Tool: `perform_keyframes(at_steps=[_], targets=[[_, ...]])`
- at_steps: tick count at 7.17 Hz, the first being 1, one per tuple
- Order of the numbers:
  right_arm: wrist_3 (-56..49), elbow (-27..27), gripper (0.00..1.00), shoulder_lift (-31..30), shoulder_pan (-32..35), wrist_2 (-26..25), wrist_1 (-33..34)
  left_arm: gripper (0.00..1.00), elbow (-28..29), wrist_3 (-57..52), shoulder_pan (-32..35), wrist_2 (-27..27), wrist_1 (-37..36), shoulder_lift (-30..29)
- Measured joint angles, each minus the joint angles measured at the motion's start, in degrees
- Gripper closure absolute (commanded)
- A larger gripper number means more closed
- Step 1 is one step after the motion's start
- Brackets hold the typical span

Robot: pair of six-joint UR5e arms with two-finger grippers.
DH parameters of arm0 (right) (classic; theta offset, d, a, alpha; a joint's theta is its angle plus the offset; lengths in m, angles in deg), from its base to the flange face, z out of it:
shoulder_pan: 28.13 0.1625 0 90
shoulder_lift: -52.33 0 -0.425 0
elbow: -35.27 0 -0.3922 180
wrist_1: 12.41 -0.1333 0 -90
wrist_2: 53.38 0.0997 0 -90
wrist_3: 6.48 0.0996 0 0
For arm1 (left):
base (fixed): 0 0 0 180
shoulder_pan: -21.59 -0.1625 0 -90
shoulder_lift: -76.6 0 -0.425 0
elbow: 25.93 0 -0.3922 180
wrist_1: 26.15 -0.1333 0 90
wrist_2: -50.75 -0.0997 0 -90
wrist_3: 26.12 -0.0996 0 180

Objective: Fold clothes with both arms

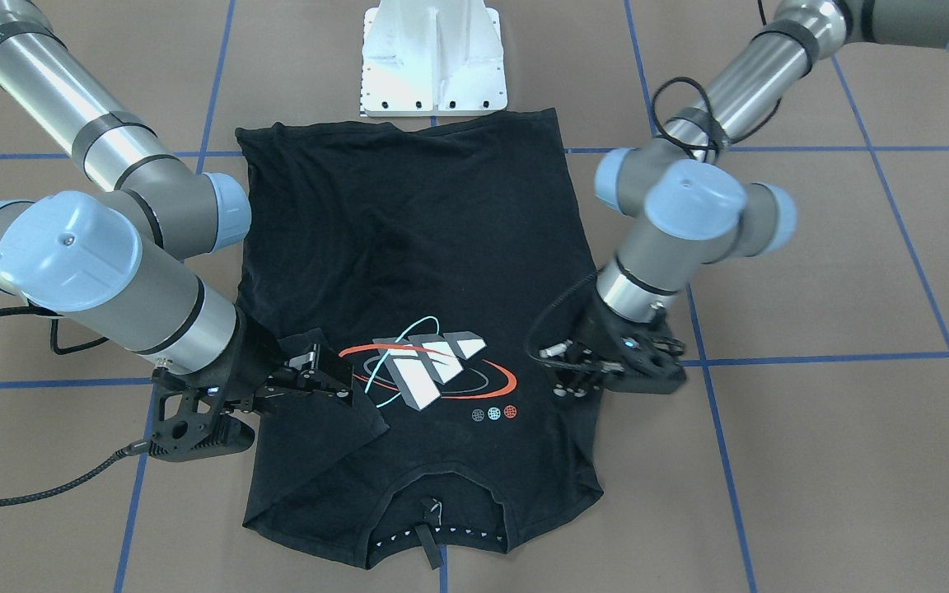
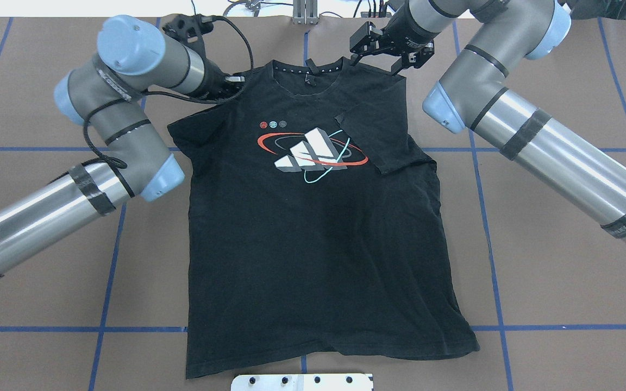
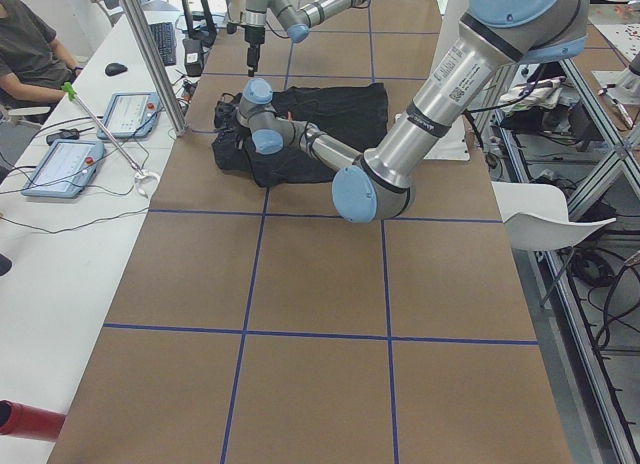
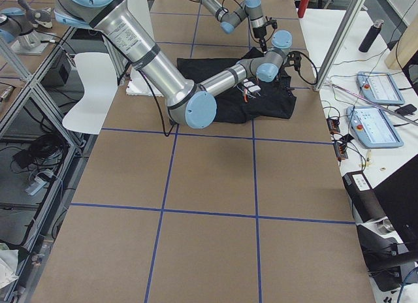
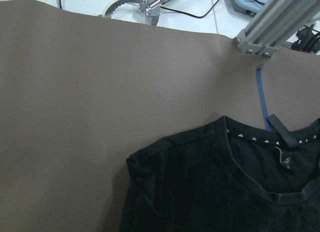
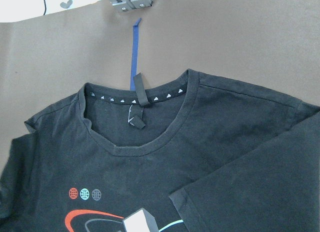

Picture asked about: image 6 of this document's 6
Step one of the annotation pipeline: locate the black graphic t-shirt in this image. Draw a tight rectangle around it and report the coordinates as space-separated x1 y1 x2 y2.
0 69 320 232

